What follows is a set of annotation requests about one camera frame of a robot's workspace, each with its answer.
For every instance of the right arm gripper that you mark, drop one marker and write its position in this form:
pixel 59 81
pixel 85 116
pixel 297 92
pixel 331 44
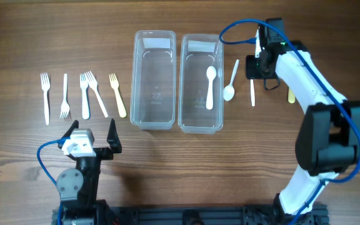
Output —
pixel 253 67

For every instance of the clear plastic container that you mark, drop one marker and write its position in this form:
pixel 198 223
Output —
pixel 153 90
pixel 198 52

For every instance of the white fork far left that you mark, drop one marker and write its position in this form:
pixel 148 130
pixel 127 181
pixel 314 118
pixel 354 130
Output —
pixel 45 84

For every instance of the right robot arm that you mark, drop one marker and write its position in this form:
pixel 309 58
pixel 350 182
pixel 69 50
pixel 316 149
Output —
pixel 327 147

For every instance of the white fork tines down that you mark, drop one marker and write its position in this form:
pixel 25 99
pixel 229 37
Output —
pixel 65 108

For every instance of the yellow plastic spoon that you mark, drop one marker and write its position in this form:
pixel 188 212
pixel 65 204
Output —
pixel 290 96

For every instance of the white spoon thin handle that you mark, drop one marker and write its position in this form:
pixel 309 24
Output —
pixel 252 93

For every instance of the white fork slanted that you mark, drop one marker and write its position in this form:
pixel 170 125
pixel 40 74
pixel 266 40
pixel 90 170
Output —
pixel 93 84

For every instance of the white spoon wide handle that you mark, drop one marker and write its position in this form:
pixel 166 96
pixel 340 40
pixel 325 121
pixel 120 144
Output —
pixel 211 74

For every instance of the yellow plastic fork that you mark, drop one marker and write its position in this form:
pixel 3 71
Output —
pixel 120 105

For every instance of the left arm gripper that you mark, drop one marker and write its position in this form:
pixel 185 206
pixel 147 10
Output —
pixel 102 151

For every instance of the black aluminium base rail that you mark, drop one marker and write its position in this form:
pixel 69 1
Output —
pixel 246 215

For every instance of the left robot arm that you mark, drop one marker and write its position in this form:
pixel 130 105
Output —
pixel 78 187

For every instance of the white fork wide handle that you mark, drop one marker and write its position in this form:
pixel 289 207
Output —
pixel 85 104

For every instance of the white spoon slanted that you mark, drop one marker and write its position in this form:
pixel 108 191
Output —
pixel 229 90

